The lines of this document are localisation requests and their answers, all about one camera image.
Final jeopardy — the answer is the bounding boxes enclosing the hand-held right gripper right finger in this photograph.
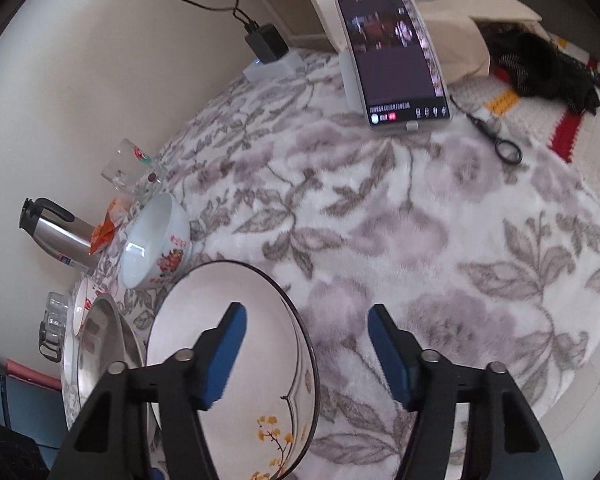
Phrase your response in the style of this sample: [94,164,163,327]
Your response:
[367,304,563,480]

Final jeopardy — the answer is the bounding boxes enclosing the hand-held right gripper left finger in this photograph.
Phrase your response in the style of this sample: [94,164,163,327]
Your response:
[47,302,247,480]

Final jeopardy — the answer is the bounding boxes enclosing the black-rimmed white plate yellow flowers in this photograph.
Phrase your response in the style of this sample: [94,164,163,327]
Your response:
[145,260,322,480]

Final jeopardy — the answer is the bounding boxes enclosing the stainless steel basin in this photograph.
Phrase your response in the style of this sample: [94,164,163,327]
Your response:
[75,294,148,428]

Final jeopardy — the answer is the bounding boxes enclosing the strawberry print white bowl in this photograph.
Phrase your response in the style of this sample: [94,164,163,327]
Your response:
[67,277,104,337]

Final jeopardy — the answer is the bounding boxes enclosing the white bowl red flower print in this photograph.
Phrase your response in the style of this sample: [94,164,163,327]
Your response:
[119,192,192,291]

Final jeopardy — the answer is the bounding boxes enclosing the grey floral plush blanket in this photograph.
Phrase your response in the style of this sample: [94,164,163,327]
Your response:
[62,47,600,480]

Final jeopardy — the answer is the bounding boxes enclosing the orange snack packet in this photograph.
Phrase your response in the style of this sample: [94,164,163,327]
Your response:
[105,196,133,223]
[90,212,123,254]

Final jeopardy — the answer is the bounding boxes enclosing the small clear glass cup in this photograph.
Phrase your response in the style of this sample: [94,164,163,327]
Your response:
[43,290,70,322]

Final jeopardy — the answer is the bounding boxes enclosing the stainless steel thermos jug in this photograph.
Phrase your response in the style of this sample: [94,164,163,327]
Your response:
[19,197,106,269]

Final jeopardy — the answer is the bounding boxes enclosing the clear drinking glass red print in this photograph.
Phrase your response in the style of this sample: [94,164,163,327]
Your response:
[101,138,154,192]

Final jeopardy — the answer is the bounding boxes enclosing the small black scissors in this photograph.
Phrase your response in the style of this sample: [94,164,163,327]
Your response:
[449,94,524,164]

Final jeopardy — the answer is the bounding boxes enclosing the black case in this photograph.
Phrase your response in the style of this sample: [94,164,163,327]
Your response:
[0,416,49,480]

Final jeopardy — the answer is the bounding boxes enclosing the white phone stand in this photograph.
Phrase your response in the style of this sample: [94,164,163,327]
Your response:
[341,51,370,112]

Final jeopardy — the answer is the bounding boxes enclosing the white crocheted blanket red yellow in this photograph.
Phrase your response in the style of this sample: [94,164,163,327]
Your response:
[449,32,600,173]

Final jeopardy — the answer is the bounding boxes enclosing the white power strip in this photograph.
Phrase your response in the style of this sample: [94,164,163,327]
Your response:
[243,50,304,83]

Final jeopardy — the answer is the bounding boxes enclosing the smartphone in white case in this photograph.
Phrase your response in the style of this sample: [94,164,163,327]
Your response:
[335,0,452,132]

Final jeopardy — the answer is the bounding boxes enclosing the black power adapter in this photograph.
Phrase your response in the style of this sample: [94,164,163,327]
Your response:
[243,22,289,64]

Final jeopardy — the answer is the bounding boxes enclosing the black mesh cloth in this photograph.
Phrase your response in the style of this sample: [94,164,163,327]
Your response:
[484,24,600,115]

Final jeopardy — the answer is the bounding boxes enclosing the beige paper bag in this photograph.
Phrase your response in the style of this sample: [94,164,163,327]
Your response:
[419,0,544,82]

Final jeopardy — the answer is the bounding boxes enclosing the glass pitcher black handle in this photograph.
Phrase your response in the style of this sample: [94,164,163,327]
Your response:
[37,321,66,362]

